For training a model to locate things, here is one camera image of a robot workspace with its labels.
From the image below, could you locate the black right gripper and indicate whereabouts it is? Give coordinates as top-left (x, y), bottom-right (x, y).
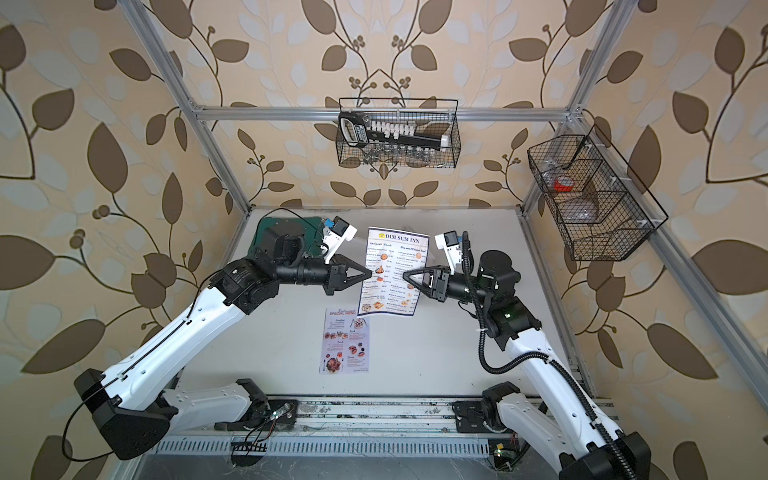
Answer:
top-left (406, 264), bottom-right (494, 309)

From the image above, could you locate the white Dim Sum Inn menu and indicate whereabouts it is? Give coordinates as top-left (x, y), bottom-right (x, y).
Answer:
top-left (358, 227), bottom-right (430, 317)

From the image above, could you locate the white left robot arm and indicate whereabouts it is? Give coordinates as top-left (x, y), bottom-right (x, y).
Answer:
top-left (74, 217), bottom-right (372, 460)

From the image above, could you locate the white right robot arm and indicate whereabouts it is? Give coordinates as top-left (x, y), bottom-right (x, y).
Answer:
top-left (403, 250), bottom-right (651, 479)

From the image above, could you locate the green plastic tool case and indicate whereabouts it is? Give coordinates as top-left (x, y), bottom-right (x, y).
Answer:
top-left (248, 216), bottom-right (324, 257)

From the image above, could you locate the pink special menu sheet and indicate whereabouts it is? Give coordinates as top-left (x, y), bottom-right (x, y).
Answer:
top-left (319, 308), bottom-right (371, 375)

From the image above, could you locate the black tool in basket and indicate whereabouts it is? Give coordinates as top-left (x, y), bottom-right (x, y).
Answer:
top-left (338, 112), bottom-right (452, 150)

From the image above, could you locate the red object in basket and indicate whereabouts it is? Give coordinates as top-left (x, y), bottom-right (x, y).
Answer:
top-left (553, 175), bottom-right (577, 193)

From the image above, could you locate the black wire basket back wall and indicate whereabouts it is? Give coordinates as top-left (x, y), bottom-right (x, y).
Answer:
top-left (335, 96), bottom-right (462, 170)

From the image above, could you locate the black wire basket wall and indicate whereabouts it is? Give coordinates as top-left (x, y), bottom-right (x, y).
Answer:
top-left (527, 125), bottom-right (669, 261)
top-left (335, 96), bottom-right (462, 170)

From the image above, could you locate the black wire basket right wall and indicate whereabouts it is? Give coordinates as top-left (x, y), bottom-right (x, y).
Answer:
top-left (527, 125), bottom-right (669, 261)

